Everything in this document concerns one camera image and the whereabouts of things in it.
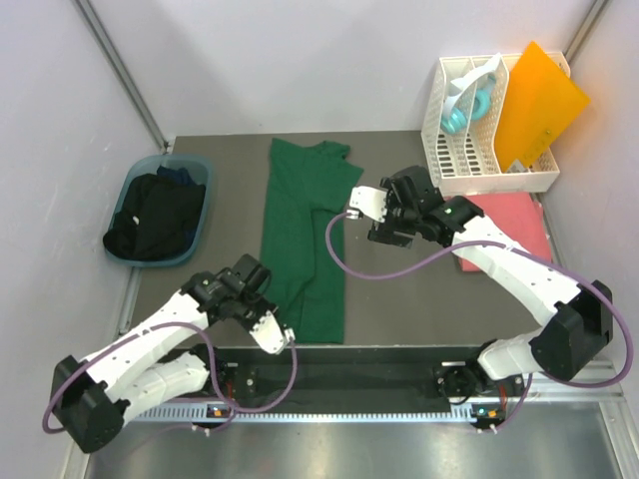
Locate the green t shirt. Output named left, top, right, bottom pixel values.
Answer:
left=260, top=139, right=363, bottom=344

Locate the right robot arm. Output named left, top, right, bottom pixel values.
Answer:
left=348, top=166, right=613, bottom=395

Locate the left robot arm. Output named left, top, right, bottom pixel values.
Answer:
left=45, top=254, right=289, bottom=454

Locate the white perforated file organizer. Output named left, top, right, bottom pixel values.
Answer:
left=420, top=53, right=560, bottom=197

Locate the pink folded t shirt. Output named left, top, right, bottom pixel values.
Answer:
left=466, top=192, right=552, bottom=260

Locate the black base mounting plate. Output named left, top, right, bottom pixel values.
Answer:
left=215, top=345, right=524, bottom=413

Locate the black t shirt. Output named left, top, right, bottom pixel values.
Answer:
left=103, top=173, right=207, bottom=261

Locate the blue plastic basket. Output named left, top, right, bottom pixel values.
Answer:
left=103, top=154, right=217, bottom=268

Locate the navy blue garment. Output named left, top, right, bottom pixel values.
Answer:
left=156, top=166, right=196, bottom=187

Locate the orange plastic folder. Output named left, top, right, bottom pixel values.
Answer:
left=494, top=41, right=590, bottom=173

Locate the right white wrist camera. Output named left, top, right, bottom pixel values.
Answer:
left=346, top=186, right=388, bottom=224

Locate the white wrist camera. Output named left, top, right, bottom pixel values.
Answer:
left=249, top=310, right=296, bottom=355
left=346, top=186, right=388, bottom=224

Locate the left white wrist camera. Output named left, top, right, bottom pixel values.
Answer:
left=249, top=310, right=296, bottom=355

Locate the grey slotted cable duct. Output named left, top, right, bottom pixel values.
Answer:
left=125, top=402, right=499, bottom=424

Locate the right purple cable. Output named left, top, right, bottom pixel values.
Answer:
left=324, top=209, right=631, bottom=433

